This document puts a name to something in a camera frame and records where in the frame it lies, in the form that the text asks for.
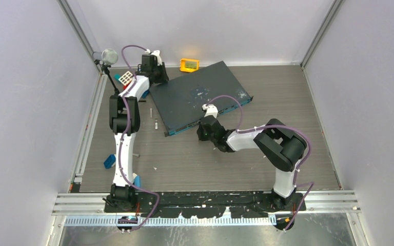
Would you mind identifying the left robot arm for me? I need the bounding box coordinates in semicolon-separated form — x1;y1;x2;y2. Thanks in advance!
106;50;169;212

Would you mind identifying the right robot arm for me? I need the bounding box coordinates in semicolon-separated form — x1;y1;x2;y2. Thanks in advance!
196;116;311;211

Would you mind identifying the small blue toy brick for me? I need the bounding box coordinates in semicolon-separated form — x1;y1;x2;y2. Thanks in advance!
141;90;150;98

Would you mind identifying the white window toy brick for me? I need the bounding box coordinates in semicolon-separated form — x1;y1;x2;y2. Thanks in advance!
117;71;134;86

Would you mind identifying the blue white wedge block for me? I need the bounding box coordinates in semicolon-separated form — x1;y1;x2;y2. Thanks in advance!
133;173;141;188

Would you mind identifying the blue toy block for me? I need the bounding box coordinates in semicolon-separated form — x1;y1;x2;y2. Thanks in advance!
103;154;116;169

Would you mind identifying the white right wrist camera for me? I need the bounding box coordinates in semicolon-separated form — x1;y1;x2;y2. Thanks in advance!
202;104;219;118

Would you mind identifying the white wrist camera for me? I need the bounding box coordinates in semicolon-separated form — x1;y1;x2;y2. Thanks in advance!
145;49;162;66
202;104;219;118

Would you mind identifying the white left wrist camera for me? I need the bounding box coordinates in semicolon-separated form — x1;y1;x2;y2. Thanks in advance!
145;49;162;66

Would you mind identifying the dark grey network switch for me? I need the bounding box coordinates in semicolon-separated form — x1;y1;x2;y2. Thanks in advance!
149;61;253;137

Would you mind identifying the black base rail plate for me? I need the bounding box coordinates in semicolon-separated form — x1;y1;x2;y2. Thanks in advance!
104;191;306;218

